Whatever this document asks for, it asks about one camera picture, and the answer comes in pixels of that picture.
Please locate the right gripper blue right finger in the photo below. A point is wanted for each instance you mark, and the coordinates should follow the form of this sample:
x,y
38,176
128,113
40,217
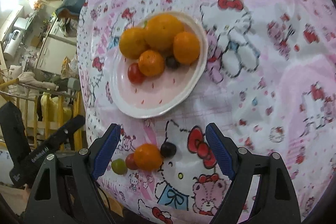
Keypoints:
x,y
224,150

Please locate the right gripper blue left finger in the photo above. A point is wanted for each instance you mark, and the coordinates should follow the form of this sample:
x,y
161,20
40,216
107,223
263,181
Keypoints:
x,y
102,150

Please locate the green grape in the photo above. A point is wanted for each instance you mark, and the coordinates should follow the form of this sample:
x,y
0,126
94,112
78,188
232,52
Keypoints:
x,y
119,166

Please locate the red cherry tomato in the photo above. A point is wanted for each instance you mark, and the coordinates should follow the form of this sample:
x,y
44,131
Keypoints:
x,y
130,162
134,75

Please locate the small tangerine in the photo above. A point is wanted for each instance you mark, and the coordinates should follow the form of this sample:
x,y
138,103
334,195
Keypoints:
x,y
186,48
151,63
147,157

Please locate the dark grape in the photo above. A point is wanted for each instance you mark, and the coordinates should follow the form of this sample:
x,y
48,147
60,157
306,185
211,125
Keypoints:
x,y
171,62
168,149

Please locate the yellow wooden rack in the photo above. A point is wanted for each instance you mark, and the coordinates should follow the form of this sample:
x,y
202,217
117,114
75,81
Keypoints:
x,y
43,111

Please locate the white pink strawberry plate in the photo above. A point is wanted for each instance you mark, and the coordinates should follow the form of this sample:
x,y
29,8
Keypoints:
x,y
156,95

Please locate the pink Hello Kitty bedsheet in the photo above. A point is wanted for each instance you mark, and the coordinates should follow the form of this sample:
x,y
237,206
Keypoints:
x,y
269,84

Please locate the white cabinet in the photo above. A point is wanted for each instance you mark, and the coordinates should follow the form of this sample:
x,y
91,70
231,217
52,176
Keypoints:
x,y
59,43

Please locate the large orange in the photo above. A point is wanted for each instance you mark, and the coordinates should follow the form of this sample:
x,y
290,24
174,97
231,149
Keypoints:
x,y
160,31
132,43

